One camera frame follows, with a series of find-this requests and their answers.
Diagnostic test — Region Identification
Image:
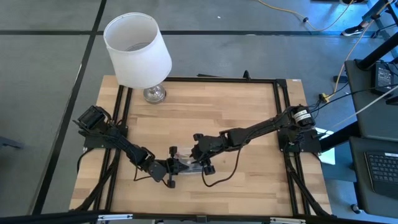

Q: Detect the grey chair leg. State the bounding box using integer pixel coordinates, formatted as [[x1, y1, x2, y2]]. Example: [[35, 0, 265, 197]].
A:
[[0, 136, 25, 151]]

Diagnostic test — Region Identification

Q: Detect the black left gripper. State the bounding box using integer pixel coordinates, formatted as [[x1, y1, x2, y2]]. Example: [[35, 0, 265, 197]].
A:
[[147, 146, 190, 190]]

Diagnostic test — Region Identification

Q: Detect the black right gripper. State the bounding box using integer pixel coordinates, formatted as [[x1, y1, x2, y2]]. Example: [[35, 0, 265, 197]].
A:
[[190, 133, 226, 177]]

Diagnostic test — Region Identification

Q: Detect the white shade table lamp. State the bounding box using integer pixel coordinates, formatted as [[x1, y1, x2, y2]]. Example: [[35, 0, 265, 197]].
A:
[[103, 12, 173, 105]]

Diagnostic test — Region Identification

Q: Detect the yellow cable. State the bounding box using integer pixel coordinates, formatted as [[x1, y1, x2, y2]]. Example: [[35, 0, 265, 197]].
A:
[[256, 0, 388, 105]]

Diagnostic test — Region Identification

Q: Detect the white paper sheet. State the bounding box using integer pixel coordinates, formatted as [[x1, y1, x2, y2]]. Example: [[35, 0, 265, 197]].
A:
[[316, 126, 337, 166]]

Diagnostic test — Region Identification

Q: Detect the black support pole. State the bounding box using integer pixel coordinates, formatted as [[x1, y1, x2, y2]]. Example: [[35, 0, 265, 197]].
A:
[[319, 120, 362, 151], [355, 30, 398, 71]]

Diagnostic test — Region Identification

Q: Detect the grey metal stand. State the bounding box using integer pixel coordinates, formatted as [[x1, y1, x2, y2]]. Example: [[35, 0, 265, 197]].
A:
[[362, 0, 398, 40]]

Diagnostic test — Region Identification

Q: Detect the clear plastic supply box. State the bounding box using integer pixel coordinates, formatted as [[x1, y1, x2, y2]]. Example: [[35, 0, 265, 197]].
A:
[[172, 146, 205, 175]]

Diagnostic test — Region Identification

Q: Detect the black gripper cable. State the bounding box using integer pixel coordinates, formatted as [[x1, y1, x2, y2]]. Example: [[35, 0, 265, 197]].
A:
[[201, 146, 243, 188]]

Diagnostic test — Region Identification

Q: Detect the black power adapter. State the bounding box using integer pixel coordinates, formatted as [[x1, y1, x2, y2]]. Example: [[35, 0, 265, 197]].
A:
[[371, 62, 396, 96]]

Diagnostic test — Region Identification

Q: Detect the person's shoe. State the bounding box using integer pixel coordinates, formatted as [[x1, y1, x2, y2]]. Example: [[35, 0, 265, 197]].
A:
[[341, 24, 365, 37]]

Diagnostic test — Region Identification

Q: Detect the black table frame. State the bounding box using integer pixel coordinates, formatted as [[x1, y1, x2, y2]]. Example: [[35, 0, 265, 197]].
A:
[[70, 70, 333, 224]]

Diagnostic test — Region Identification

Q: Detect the black side desk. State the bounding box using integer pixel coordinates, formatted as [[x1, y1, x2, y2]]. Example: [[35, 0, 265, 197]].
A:
[[344, 58, 398, 218]]

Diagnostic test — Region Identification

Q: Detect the white cable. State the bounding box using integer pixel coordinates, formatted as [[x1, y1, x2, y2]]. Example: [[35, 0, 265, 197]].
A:
[[331, 93, 398, 129]]

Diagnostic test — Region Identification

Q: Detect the black laptop keyboard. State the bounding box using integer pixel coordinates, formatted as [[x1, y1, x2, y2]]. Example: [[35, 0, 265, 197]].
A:
[[363, 151, 398, 200]]

